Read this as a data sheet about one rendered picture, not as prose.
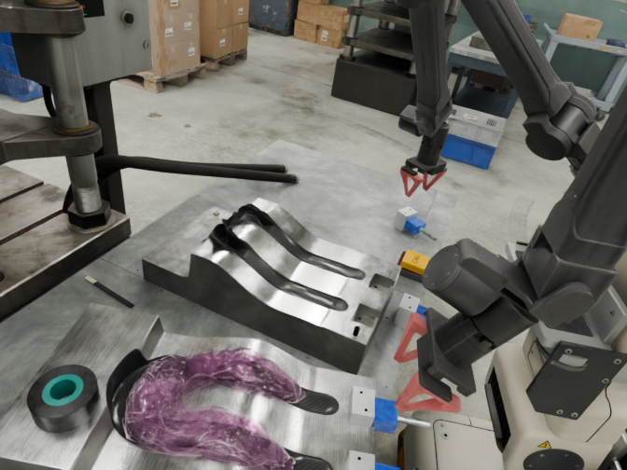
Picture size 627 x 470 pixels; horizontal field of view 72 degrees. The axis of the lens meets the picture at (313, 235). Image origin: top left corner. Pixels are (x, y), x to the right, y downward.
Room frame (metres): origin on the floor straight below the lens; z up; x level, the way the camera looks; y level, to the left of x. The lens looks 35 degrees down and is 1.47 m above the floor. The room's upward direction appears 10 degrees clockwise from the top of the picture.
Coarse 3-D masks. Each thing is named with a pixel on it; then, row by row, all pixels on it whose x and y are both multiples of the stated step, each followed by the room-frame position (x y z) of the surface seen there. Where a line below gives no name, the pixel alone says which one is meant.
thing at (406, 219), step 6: (402, 210) 1.09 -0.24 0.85; (408, 210) 1.10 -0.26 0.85; (414, 210) 1.10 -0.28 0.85; (396, 216) 1.09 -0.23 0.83; (402, 216) 1.07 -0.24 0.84; (408, 216) 1.07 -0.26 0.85; (414, 216) 1.09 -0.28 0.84; (396, 222) 1.08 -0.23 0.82; (402, 222) 1.07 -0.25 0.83; (408, 222) 1.06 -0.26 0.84; (414, 222) 1.06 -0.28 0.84; (420, 222) 1.06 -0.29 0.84; (402, 228) 1.06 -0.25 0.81; (408, 228) 1.05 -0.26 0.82; (414, 228) 1.04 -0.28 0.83; (420, 228) 1.05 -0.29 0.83; (414, 234) 1.04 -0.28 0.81; (426, 234) 1.03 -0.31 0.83; (432, 234) 1.02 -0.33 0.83
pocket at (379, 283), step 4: (376, 276) 0.74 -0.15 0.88; (380, 276) 0.73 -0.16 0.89; (372, 280) 0.73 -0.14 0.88; (376, 280) 0.74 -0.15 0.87; (380, 280) 0.73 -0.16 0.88; (384, 280) 0.73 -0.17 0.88; (388, 280) 0.73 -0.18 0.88; (392, 280) 0.73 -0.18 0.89; (372, 284) 0.73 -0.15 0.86; (376, 284) 0.73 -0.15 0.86; (380, 284) 0.73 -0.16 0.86; (384, 284) 0.73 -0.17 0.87; (388, 284) 0.73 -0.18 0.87; (392, 284) 0.72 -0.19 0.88; (372, 288) 0.72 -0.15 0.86; (376, 288) 0.72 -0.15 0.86; (380, 288) 0.72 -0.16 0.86; (384, 288) 0.72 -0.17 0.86; (388, 288) 0.73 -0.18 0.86; (392, 288) 0.71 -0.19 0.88; (384, 292) 0.71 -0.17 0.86; (388, 292) 0.70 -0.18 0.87
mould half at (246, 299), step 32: (192, 224) 0.84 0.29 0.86; (256, 224) 0.78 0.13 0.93; (288, 224) 0.83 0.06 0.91; (160, 256) 0.70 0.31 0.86; (192, 256) 0.65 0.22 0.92; (224, 256) 0.65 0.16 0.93; (288, 256) 0.74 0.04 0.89; (352, 256) 0.78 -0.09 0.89; (192, 288) 0.65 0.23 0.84; (224, 288) 0.62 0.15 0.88; (256, 288) 0.62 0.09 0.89; (320, 288) 0.66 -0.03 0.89; (352, 288) 0.67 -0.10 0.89; (256, 320) 0.60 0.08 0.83; (288, 320) 0.58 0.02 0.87; (320, 320) 0.57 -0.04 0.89; (320, 352) 0.55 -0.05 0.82; (352, 352) 0.54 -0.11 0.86
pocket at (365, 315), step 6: (360, 306) 0.63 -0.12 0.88; (366, 306) 0.63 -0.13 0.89; (360, 312) 0.63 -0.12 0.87; (366, 312) 0.63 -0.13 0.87; (372, 312) 0.63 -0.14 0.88; (378, 312) 0.62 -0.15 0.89; (354, 318) 0.62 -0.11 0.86; (360, 318) 0.62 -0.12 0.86; (366, 318) 0.62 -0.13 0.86; (372, 318) 0.62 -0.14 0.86; (378, 318) 0.62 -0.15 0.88; (360, 324) 0.60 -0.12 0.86; (366, 324) 0.61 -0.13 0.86; (372, 324) 0.61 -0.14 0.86
